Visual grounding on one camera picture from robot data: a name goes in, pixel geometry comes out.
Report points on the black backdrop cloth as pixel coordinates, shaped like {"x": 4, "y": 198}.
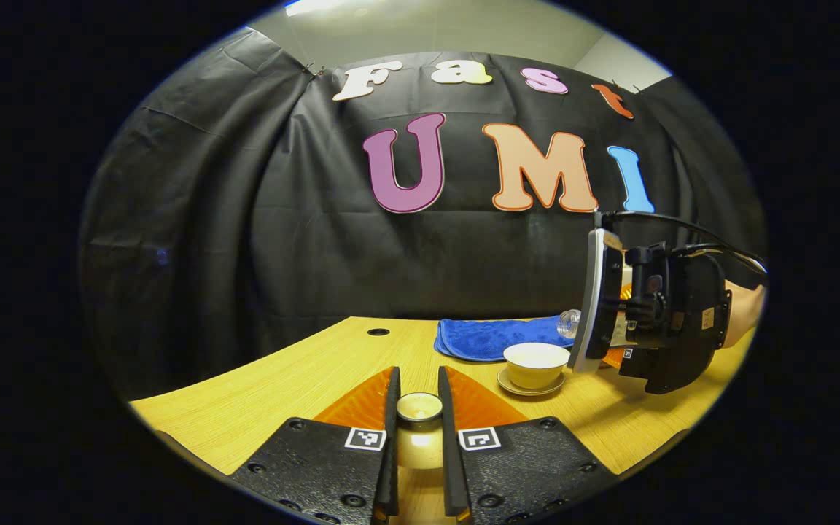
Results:
{"x": 245, "y": 240}

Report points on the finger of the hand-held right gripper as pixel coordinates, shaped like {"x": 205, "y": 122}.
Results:
{"x": 625, "y": 292}
{"x": 618, "y": 357}

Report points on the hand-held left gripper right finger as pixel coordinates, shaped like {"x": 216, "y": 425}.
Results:
{"x": 522, "y": 467}

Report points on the cream saucer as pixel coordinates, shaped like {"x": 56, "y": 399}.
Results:
{"x": 518, "y": 390}

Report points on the clear plastic water bottle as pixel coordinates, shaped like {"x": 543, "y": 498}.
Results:
{"x": 569, "y": 323}

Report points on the blue towel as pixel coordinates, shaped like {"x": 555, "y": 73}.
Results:
{"x": 485, "y": 339}

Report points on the cream teacup lid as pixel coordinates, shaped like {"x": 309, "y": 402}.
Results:
{"x": 420, "y": 445}

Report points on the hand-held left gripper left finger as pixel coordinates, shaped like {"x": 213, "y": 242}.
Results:
{"x": 318, "y": 467}

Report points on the cream teacup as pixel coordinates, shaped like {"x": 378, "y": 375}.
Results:
{"x": 535, "y": 368}

